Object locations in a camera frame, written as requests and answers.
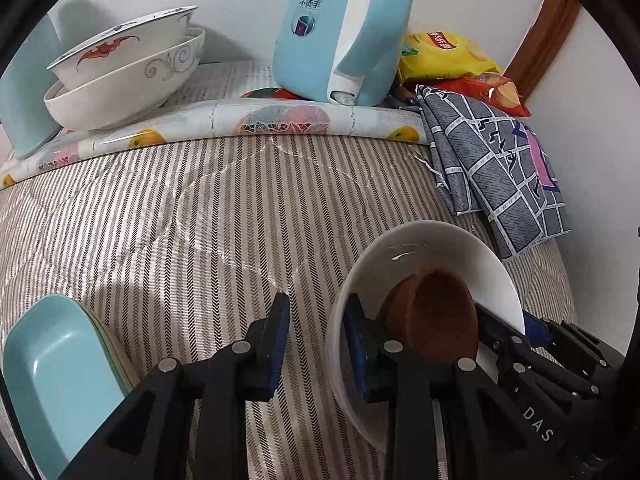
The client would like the light blue electric kettle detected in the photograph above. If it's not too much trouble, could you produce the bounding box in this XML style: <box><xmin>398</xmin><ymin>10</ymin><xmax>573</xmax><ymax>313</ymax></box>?
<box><xmin>272</xmin><ymin>0</ymin><xmax>418</xmax><ymax>107</ymax></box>

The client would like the bowl with red blue print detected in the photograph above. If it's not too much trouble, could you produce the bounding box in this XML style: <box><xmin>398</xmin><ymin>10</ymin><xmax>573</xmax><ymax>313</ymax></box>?
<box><xmin>47</xmin><ymin>6</ymin><xmax>199</xmax><ymax>92</ymax></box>

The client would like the light blue thermos jug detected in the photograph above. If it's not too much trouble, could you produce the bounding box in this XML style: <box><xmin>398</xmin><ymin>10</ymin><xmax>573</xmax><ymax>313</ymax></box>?
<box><xmin>0</xmin><ymin>12</ymin><xmax>63</xmax><ymax>158</ymax></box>

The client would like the yellow chip bag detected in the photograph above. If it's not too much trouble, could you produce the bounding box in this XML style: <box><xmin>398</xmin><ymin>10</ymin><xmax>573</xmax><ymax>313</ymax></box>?
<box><xmin>400</xmin><ymin>31</ymin><xmax>501</xmax><ymax>83</ymax></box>

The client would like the blue square plate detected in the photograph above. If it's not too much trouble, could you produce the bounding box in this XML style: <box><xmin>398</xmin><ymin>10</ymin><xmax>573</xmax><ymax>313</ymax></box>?
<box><xmin>2</xmin><ymin>294</ymin><xmax>133</xmax><ymax>478</ymax></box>

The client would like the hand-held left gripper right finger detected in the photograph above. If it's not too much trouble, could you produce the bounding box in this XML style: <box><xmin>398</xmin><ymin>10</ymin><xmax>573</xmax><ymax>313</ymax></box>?
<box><xmin>342</xmin><ymin>292</ymin><xmax>506</xmax><ymax>480</ymax></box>

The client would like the large white swirl-patterned bowl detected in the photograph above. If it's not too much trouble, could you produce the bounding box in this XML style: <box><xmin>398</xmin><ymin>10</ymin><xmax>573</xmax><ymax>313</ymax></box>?
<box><xmin>43</xmin><ymin>27</ymin><xmax>207</xmax><ymax>132</ymax></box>

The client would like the rolled fruit-print table cover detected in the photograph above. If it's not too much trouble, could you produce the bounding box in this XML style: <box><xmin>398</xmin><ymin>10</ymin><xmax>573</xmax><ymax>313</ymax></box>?
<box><xmin>0</xmin><ymin>100</ymin><xmax>436</xmax><ymax>191</ymax></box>

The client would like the red chip bag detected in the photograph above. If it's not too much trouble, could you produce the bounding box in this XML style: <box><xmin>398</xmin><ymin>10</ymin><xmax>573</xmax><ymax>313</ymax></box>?
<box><xmin>415</xmin><ymin>74</ymin><xmax>532</xmax><ymax>118</ymax></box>

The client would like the grey checked cloth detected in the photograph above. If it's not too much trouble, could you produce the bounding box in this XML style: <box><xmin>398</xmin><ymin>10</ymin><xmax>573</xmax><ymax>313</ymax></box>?
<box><xmin>415</xmin><ymin>84</ymin><xmax>572</xmax><ymax>261</ymax></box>

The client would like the green square plate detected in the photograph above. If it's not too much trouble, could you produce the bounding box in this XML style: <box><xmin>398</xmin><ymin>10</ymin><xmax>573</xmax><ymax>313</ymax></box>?
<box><xmin>87</xmin><ymin>310</ymin><xmax>137</xmax><ymax>393</ymax></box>

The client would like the white bowl with grey swirls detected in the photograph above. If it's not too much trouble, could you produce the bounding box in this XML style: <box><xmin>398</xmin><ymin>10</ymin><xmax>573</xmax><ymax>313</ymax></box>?
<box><xmin>326</xmin><ymin>221</ymin><xmax>526</xmax><ymax>453</ymax></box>

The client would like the brown wooden door frame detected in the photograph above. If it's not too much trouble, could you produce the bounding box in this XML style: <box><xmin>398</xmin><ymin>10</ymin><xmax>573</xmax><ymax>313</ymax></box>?
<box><xmin>502</xmin><ymin>0</ymin><xmax>583</xmax><ymax>106</ymax></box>

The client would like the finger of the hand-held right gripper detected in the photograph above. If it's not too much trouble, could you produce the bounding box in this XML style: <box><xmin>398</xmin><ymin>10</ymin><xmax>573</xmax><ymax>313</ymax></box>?
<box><xmin>523</xmin><ymin>311</ymin><xmax>563</xmax><ymax>352</ymax></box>
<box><xmin>474</xmin><ymin>301</ymin><xmax>531</xmax><ymax>368</ymax></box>

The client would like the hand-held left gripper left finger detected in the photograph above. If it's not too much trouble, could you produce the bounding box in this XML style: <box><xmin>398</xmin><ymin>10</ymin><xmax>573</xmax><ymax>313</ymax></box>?
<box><xmin>57</xmin><ymin>292</ymin><xmax>292</xmax><ymax>480</ymax></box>

